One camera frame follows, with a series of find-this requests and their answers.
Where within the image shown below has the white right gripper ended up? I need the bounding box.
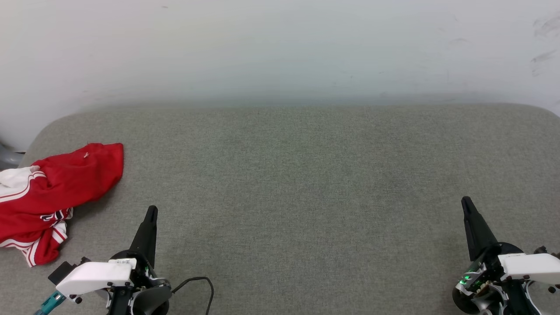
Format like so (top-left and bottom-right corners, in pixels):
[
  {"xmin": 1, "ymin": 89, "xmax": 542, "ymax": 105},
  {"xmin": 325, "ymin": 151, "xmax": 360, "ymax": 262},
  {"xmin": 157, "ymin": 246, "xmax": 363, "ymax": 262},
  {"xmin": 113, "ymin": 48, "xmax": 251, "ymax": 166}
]
[{"xmin": 453, "ymin": 196, "xmax": 560, "ymax": 314}]

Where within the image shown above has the red and white shirt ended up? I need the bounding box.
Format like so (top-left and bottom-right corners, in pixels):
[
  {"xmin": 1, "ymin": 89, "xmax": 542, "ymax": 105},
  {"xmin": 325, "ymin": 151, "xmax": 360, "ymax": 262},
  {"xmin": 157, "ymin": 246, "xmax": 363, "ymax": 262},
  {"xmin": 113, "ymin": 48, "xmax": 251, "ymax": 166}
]
[{"xmin": 0, "ymin": 143, "xmax": 124, "ymax": 267}]

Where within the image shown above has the grey metal frame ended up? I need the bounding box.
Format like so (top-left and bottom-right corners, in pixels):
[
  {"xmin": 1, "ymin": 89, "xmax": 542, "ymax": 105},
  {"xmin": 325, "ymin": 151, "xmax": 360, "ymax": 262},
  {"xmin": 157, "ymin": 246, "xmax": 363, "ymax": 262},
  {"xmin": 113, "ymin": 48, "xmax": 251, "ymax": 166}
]
[{"xmin": 0, "ymin": 141, "xmax": 26, "ymax": 171}]

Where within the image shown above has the teal cable connector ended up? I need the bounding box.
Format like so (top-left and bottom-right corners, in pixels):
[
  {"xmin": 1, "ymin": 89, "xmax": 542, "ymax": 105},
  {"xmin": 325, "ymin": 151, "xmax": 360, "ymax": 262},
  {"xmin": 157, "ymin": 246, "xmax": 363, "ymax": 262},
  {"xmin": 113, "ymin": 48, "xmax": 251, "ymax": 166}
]
[{"xmin": 35, "ymin": 291, "xmax": 67, "ymax": 315}]

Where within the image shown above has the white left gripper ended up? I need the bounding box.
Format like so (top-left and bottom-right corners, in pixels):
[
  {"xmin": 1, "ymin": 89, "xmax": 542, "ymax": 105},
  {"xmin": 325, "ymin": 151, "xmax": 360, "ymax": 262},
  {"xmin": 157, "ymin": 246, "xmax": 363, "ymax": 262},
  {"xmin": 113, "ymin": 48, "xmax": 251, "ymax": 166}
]
[{"xmin": 56, "ymin": 206, "xmax": 172, "ymax": 315}]

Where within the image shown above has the thin black cable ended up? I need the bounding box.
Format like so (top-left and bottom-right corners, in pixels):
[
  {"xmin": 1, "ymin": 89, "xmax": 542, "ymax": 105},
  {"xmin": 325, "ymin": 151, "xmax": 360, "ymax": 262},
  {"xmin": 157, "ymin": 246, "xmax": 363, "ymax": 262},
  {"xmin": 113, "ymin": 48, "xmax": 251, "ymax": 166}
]
[{"xmin": 171, "ymin": 276, "xmax": 215, "ymax": 315}]

